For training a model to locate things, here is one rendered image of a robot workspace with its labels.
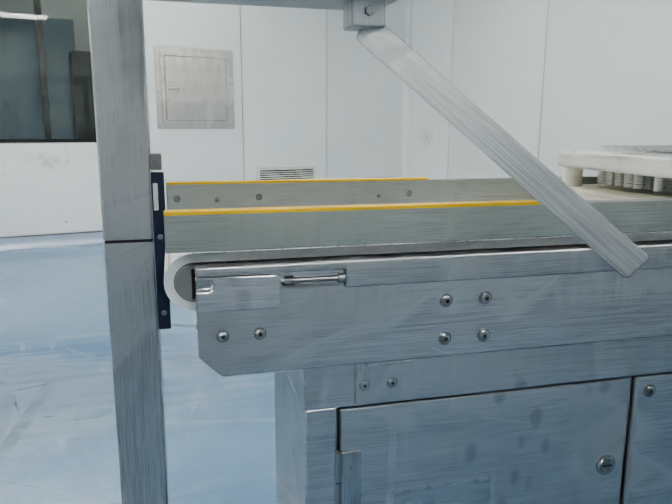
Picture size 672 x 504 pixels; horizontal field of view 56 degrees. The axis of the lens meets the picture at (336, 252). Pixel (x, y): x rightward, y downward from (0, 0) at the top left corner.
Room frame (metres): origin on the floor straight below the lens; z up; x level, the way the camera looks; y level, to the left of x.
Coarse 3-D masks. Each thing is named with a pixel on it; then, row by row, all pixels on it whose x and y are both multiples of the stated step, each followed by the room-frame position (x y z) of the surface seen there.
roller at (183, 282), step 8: (192, 264) 0.53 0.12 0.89; (200, 264) 0.53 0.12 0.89; (176, 272) 0.53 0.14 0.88; (184, 272) 0.52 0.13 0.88; (192, 272) 0.52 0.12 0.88; (176, 280) 0.52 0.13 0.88; (184, 280) 0.52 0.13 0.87; (192, 280) 0.52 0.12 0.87; (176, 288) 0.52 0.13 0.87; (184, 288) 0.52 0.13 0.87; (192, 288) 0.52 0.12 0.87; (184, 296) 0.52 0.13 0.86; (192, 296) 0.52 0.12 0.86
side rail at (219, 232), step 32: (192, 224) 0.51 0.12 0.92; (224, 224) 0.52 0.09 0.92; (256, 224) 0.52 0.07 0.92; (288, 224) 0.53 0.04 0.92; (320, 224) 0.54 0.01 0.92; (352, 224) 0.55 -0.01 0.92; (384, 224) 0.55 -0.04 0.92; (416, 224) 0.56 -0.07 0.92; (448, 224) 0.57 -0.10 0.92; (480, 224) 0.58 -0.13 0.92; (512, 224) 0.58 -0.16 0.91; (544, 224) 0.59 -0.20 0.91; (640, 224) 0.62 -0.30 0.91
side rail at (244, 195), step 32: (192, 192) 0.78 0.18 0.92; (224, 192) 0.79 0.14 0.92; (256, 192) 0.80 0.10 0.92; (288, 192) 0.81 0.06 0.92; (320, 192) 0.82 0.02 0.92; (352, 192) 0.83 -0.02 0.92; (384, 192) 0.84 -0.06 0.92; (416, 192) 0.85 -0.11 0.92; (448, 192) 0.86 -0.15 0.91; (480, 192) 0.87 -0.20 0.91; (512, 192) 0.88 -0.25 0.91
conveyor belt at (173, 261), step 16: (464, 240) 0.59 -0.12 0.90; (480, 240) 0.59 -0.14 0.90; (496, 240) 0.60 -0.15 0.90; (512, 240) 0.60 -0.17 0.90; (528, 240) 0.61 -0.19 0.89; (544, 240) 0.61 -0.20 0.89; (560, 240) 0.62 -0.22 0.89; (576, 240) 0.62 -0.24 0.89; (640, 240) 0.64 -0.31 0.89; (656, 240) 0.64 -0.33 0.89; (176, 256) 0.53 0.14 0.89; (192, 256) 0.53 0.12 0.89; (208, 256) 0.53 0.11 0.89; (224, 256) 0.53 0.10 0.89; (240, 256) 0.54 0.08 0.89; (256, 256) 0.54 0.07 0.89; (272, 256) 0.54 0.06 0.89; (288, 256) 0.55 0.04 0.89; (304, 256) 0.55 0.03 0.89; (320, 256) 0.56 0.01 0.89; (176, 304) 0.52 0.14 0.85; (192, 304) 0.53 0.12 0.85
